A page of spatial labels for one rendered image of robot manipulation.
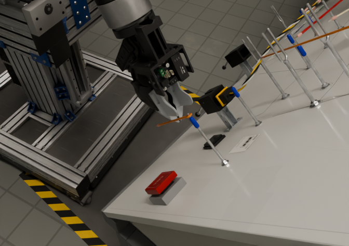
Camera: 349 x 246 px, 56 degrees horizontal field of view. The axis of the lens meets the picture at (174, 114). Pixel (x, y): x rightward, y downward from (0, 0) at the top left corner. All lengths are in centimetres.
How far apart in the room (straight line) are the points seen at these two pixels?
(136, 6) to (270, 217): 33
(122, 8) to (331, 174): 34
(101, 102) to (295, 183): 169
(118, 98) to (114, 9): 153
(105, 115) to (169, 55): 143
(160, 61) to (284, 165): 23
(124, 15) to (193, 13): 260
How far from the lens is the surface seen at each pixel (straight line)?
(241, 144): 59
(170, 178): 59
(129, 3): 49
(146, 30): 49
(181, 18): 301
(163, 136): 205
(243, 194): 44
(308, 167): 41
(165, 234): 90
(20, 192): 203
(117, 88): 206
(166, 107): 58
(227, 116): 72
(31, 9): 109
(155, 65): 50
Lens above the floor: 164
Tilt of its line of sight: 49 degrees down
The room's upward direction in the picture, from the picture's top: straight up
